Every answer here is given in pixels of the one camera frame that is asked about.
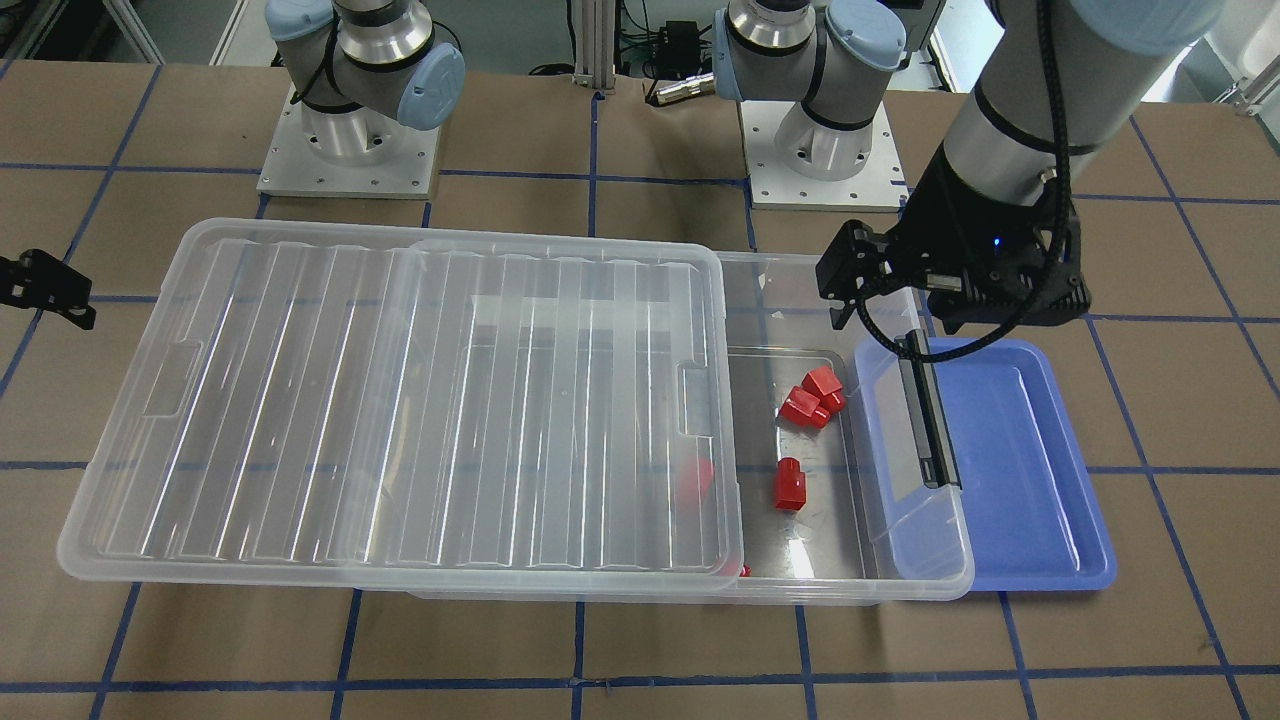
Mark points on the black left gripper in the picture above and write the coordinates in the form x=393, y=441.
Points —
x=948, y=222

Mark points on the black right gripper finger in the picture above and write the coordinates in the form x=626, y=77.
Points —
x=37, y=280

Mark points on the red block from tray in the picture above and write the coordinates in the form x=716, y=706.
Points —
x=789, y=485

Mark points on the clear plastic box lid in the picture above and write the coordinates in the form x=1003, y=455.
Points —
x=451, y=413

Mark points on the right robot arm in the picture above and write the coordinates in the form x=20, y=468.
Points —
x=351, y=62

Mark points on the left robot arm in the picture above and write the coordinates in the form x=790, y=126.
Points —
x=1062, y=80

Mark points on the clear plastic storage box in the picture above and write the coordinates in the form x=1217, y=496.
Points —
x=824, y=554

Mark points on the red block upper pair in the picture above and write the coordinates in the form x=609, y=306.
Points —
x=824, y=383

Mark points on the red block pair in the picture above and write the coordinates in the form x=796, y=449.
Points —
x=824, y=383
x=803, y=409

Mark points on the red block lower pair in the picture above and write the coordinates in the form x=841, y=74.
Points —
x=803, y=409

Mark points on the red block middle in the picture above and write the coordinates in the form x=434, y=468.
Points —
x=696, y=478

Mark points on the black power adapter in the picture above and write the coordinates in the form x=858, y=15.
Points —
x=679, y=43

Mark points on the blue plastic tray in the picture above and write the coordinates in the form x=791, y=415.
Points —
x=1023, y=515

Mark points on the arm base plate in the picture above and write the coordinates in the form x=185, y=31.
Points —
x=794, y=164
x=357, y=155

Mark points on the black box latch handle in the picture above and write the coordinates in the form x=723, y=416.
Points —
x=932, y=440

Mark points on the aluminium frame post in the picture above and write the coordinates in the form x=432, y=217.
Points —
x=594, y=32

